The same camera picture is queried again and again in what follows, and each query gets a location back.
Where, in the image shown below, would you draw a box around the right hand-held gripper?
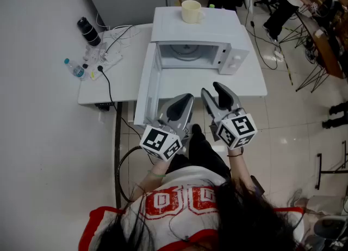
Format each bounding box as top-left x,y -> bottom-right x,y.
200,81 -> 258,150

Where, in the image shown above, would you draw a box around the person's black trouser leg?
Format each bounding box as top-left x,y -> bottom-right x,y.
167,124 -> 232,177

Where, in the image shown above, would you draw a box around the wooden desk wire legs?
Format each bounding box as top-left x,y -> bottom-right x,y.
279,7 -> 345,93

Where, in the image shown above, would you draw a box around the black power cable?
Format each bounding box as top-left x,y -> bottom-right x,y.
97,65 -> 156,165

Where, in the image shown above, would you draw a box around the black looped cable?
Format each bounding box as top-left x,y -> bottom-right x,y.
114,145 -> 144,204

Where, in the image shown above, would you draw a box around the black floor cable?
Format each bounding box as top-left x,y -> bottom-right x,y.
244,0 -> 281,71

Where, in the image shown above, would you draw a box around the person's left forearm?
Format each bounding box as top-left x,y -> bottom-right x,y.
134,158 -> 171,200

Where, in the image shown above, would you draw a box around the grey chair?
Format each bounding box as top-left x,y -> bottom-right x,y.
288,188 -> 348,251

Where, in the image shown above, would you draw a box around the clear water bottle blue cap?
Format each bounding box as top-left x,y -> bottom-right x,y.
64,58 -> 89,82

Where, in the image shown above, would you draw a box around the black table leg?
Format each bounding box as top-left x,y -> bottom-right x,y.
113,102 -> 123,209

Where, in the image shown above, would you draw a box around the long white power strip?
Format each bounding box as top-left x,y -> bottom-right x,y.
90,53 -> 123,81

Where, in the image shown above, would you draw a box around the person's right forearm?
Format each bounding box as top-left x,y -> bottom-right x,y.
227,146 -> 256,191

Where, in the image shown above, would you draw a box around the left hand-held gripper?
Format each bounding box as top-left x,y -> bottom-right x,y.
139,93 -> 195,162

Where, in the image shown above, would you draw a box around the yellow black striped pole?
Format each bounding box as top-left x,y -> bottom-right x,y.
279,45 -> 294,87

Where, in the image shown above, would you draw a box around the black thermos bottle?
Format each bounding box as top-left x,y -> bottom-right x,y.
77,16 -> 102,47

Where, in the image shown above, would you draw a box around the black metal stand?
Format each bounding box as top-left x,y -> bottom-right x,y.
314,140 -> 348,191

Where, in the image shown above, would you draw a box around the small white power strip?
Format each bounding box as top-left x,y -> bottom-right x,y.
83,42 -> 108,63

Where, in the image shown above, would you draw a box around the white and red shirt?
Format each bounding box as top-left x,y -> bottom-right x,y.
78,166 -> 305,251

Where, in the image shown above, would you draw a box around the cream cup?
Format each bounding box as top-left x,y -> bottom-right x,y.
181,0 -> 206,24

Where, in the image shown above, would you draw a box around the white cable bundle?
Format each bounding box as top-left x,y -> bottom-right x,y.
96,12 -> 142,54

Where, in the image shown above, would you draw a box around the white microwave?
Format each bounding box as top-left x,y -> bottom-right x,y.
134,7 -> 250,126

